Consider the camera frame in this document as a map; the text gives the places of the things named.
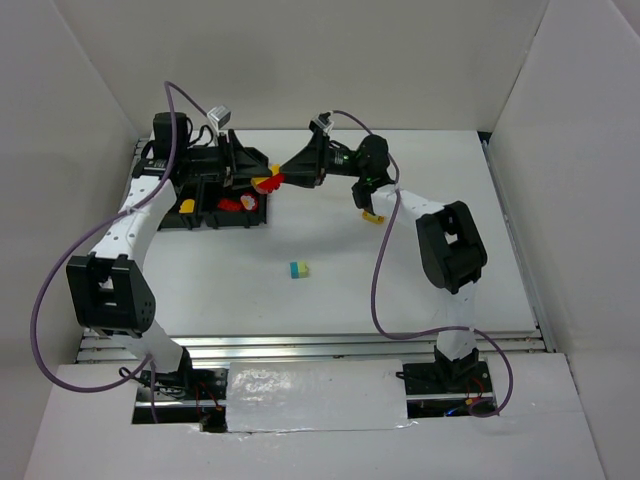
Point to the white cover panel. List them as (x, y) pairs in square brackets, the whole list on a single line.
[(336, 395)]

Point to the red flower print lego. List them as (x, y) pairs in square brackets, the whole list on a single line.
[(249, 202)]

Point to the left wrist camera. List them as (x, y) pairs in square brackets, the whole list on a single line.
[(219, 117)]

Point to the red and yellow curved lego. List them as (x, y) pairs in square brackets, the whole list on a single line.
[(268, 185)]

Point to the yellow curved lego top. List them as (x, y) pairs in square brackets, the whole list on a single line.
[(267, 176)]

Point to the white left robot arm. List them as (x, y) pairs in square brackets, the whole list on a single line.
[(108, 288)]

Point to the red long lego brick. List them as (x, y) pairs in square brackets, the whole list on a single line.
[(230, 205)]

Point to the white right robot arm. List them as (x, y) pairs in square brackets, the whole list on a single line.
[(451, 251)]

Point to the yellow oval lego brick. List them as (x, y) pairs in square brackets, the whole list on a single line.
[(187, 206)]

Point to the teal and green lego block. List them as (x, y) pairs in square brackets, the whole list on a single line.
[(299, 269)]

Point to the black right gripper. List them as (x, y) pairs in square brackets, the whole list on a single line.
[(321, 159)]

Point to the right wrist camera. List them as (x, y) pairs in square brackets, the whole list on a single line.
[(322, 123)]

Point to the yellow flat lego plate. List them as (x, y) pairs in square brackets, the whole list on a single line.
[(373, 218)]

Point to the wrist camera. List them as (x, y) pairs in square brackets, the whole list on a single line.
[(219, 117), (322, 123)]

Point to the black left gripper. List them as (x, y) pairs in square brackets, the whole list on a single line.
[(230, 158)]

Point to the black four-compartment sorting tray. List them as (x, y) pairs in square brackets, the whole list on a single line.
[(213, 190)]

